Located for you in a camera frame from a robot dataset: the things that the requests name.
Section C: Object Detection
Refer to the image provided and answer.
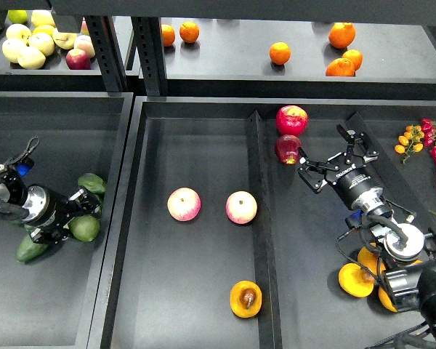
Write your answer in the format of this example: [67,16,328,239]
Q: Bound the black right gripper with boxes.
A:
[297,124,380,210]

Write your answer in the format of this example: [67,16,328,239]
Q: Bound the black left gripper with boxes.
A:
[22,185,102,244]

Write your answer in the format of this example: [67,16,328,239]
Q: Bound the green avocado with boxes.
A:
[68,215,100,242]

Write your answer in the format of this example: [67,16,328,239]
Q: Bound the yellow pear with brown stem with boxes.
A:
[230,280,262,318]

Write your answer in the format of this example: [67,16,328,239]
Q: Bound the yellow pear under arm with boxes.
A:
[357,247,379,275]

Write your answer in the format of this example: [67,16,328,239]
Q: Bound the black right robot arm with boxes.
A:
[297,125,436,348]

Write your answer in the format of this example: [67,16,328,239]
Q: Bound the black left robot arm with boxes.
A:
[0,137,102,244]

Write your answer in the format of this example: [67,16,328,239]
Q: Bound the avocado top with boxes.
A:
[78,172,106,196]

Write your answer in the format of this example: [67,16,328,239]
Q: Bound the avocado bottom left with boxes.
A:
[15,235,49,263]

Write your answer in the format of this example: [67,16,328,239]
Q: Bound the yellow pear left in bin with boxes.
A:
[338,263,375,298]

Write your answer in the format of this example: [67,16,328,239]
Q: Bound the pale yellow pear front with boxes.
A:
[17,47,46,70]

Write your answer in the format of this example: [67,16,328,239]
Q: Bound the pale yellow pear centre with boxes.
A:
[28,33,55,57]

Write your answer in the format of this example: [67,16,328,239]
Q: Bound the pale yellow pear right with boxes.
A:
[52,28,78,50]

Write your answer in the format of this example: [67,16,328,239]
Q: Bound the pale yellow pear left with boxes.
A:
[1,39,27,63]

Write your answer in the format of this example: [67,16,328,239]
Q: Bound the bright red apple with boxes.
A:
[275,105,309,136]

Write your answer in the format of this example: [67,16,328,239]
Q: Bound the black slanted divider right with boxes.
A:
[346,112,436,246]

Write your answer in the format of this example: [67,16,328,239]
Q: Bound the orange cherry tomato bunch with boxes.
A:
[394,125,424,164]

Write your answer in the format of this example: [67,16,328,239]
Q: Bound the black tray divider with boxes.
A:
[246,111,283,348]

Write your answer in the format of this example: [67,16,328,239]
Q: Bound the orange front right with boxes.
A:
[325,57,355,77]

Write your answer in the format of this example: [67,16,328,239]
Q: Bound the red cherry tomato bunch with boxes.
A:
[421,118,436,147]

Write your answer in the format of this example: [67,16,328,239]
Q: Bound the orange right small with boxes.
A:
[342,49,363,71]

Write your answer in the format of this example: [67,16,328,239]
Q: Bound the pink apple right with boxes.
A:
[225,190,257,225]

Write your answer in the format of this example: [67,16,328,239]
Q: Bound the pink apple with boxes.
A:
[167,187,201,222]
[225,190,257,225]

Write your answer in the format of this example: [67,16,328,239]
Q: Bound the pink apple left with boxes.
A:
[167,187,201,222]

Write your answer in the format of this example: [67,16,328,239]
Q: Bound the orange on shelf middle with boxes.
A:
[269,41,291,65]

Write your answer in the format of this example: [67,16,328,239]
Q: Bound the orange on shelf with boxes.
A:
[269,41,291,65]
[161,24,176,47]
[179,21,200,44]

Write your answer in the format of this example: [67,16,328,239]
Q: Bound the large orange top right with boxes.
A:
[328,22,356,49]

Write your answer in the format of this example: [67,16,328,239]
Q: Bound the dark red shelf apple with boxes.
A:
[65,49,91,70]

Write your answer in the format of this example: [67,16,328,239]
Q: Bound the pale pink peach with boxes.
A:
[73,35,95,58]

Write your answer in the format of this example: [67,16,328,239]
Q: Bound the green lime on shelf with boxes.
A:
[7,9,28,24]

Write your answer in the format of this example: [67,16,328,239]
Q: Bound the orange on shelf left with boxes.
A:
[161,24,176,47]

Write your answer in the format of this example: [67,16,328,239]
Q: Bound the black shelf post left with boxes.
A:
[84,15,127,92]

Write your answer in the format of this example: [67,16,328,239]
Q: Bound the black shelf post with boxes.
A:
[131,17,168,97]
[84,15,127,92]

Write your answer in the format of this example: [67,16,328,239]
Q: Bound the black shelf post right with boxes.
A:
[131,17,168,97]

